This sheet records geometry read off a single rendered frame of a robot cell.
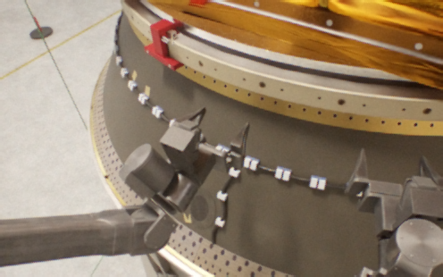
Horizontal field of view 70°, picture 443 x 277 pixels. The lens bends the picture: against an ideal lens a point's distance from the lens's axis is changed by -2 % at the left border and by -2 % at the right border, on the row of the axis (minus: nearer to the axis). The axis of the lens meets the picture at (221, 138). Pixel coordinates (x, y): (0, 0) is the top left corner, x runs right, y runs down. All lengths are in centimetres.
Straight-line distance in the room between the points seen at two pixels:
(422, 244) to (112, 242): 41
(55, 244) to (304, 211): 55
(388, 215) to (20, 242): 50
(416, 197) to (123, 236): 40
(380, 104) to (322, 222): 32
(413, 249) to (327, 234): 42
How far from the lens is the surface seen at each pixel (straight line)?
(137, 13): 95
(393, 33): 63
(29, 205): 294
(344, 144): 75
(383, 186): 54
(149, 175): 50
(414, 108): 69
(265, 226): 86
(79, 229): 50
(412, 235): 46
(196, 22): 79
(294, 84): 65
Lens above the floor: 210
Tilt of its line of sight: 47 degrees down
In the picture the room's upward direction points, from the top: 3 degrees counter-clockwise
